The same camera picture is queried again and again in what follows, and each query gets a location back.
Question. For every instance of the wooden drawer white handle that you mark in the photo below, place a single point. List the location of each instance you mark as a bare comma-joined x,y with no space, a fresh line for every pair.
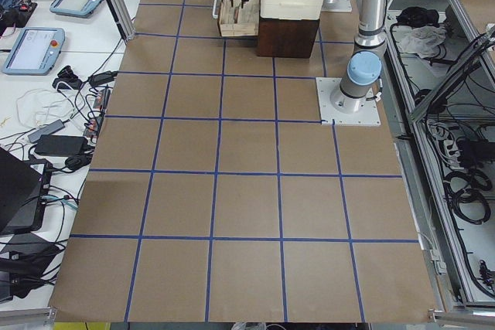
235,20

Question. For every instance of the dark wooden drawer cabinet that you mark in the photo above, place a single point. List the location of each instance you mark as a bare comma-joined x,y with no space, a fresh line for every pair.
286,38

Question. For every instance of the upper teach pendant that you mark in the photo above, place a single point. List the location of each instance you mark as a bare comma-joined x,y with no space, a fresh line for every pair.
74,8

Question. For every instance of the teach pendant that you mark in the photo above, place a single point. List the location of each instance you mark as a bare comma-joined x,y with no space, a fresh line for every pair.
34,52
74,8

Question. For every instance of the lower teach pendant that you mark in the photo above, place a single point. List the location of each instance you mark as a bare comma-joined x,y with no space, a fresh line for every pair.
34,52

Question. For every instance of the white cloth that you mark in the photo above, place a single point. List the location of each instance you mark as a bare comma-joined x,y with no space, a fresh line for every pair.
424,42

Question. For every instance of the large black power brick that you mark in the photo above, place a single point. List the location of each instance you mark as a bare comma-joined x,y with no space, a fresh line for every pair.
60,145

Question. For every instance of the black laptop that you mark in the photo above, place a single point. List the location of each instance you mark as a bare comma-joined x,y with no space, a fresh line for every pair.
24,186

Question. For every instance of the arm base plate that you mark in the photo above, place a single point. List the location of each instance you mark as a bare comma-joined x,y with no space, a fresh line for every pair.
338,109

